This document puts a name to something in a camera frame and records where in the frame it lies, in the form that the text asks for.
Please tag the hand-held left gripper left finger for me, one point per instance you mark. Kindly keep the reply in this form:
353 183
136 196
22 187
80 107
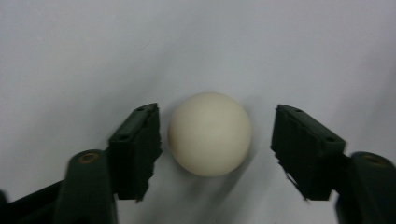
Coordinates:
135 149

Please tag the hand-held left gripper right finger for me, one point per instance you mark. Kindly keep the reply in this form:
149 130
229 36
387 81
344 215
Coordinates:
306 149

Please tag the white ball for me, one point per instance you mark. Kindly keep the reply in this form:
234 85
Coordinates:
210 133

